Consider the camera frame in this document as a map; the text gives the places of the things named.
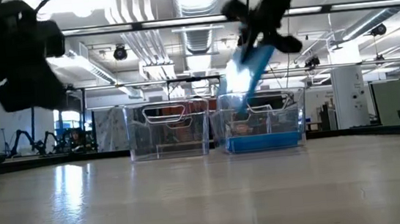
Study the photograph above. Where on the black hanging ceiling camera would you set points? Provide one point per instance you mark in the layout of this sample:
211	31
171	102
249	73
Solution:
120	52
378	30
312	62

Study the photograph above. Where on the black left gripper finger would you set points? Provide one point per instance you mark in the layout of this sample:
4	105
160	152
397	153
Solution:
51	91
16	96

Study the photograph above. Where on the black background robot arm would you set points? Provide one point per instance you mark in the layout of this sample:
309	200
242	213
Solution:
28	141

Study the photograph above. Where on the clear plastic bin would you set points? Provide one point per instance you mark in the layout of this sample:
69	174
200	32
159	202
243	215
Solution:
169	137
263	124

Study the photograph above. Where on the white pillar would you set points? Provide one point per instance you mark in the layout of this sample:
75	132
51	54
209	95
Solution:
349	97

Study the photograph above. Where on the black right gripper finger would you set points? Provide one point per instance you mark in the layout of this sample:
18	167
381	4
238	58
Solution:
285	43
248	43

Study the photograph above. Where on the silver ventilation duct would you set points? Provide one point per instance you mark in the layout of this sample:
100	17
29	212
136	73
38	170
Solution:
196	13

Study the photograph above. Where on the black background gantry frame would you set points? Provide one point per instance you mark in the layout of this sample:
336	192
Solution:
182	80

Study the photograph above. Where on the black aluminium table frame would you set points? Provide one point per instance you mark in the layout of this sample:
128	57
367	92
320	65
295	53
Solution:
43	161

